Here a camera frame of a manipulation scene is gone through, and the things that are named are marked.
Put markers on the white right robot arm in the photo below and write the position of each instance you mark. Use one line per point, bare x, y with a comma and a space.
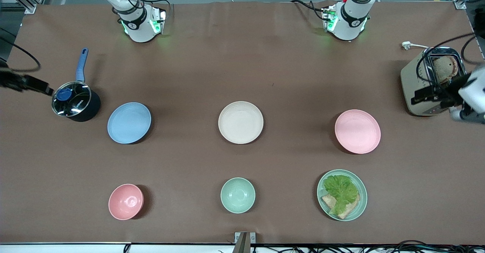
138, 25

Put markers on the pink bowl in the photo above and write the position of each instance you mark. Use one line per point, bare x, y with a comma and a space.
125, 202

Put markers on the green lettuce leaf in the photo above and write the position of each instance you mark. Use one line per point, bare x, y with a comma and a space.
341, 190

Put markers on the beige plate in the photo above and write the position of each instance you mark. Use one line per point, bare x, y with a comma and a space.
241, 122

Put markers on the green plate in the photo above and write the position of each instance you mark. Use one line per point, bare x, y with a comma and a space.
362, 192

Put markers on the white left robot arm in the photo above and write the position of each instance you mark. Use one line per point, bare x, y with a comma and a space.
350, 24

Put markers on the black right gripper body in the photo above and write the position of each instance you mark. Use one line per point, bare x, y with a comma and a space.
14, 81

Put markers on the toasted bread slice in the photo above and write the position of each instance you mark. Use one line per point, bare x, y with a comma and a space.
350, 209

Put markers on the green bowl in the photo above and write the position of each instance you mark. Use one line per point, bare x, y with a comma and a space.
238, 195

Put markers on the glass lid with blue knob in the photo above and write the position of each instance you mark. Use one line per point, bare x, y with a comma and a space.
72, 98

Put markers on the metal base connector bracket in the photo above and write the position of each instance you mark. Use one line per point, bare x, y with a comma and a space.
159, 20
329, 18

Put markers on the blue plate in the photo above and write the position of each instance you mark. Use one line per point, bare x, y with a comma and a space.
129, 123

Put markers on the beige chrome toaster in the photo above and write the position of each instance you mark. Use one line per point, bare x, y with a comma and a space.
411, 82

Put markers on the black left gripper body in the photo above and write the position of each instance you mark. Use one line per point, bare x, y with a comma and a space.
449, 92

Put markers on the brown bread slice in toaster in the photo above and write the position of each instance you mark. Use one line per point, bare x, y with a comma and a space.
444, 69

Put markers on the grey metal table bracket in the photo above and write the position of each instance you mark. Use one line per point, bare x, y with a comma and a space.
244, 239

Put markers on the pink plate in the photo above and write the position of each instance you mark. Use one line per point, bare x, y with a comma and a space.
357, 131

